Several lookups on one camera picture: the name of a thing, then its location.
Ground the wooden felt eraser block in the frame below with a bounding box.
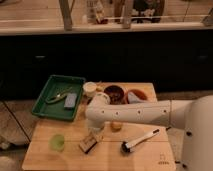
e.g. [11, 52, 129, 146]
[79, 135, 98, 154]

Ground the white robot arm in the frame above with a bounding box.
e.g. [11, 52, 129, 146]
[85, 92, 213, 171]

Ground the orange fruit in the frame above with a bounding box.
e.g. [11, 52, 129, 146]
[111, 122, 123, 132]

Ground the green plastic cup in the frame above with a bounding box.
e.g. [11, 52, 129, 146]
[49, 134, 65, 151]

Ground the dark brown bowl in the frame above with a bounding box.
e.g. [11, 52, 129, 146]
[104, 85, 124, 104]

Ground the grey sponge block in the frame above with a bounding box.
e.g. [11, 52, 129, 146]
[64, 93, 77, 109]

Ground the small yellow object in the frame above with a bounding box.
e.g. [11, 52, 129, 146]
[96, 82, 104, 92]

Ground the white cup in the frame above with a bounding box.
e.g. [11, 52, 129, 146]
[83, 82, 97, 98]

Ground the grey cloth in bowl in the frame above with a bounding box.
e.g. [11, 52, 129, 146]
[127, 92, 142, 104]

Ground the orange bowl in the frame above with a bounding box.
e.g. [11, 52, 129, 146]
[124, 89, 148, 104]

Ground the green plastic tray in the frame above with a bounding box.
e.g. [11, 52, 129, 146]
[32, 75, 85, 121]

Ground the white handled black brush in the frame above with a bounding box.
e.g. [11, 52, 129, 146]
[121, 129, 160, 153]

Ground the green handled peeler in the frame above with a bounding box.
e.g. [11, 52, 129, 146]
[45, 89, 70, 104]

